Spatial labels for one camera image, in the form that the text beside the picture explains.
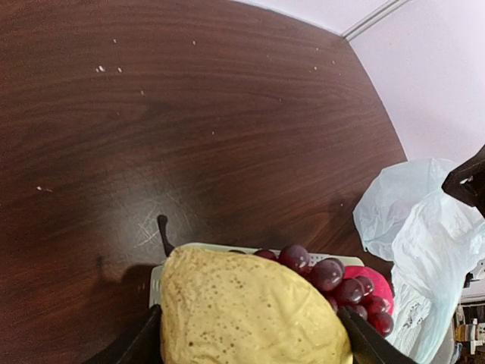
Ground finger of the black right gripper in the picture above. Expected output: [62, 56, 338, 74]
[442, 146, 485, 217]

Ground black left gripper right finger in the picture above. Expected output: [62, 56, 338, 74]
[337, 307, 415, 364]

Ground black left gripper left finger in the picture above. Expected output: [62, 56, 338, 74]
[85, 305, 163, 364]

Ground light blue plastic bag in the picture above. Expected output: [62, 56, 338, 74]
[353, 158, 484, 363]

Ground beige perforated plastic basket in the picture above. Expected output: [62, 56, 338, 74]
[149, 242, 364, 308]

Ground pale yellow wrinkled fruit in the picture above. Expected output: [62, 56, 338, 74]
[161, 247, 353, 364]

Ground red lychee bunch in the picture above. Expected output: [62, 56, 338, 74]
[157, 215, 175, 257]

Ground pink red round fruit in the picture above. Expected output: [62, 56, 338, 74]
[344, 265, 394, 314]

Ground dark purple grape bunch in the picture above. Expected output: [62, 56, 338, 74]
[229, 244, 395, 338]

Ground right aluminium frame post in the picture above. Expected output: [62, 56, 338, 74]
[342, 0, 408, 42]

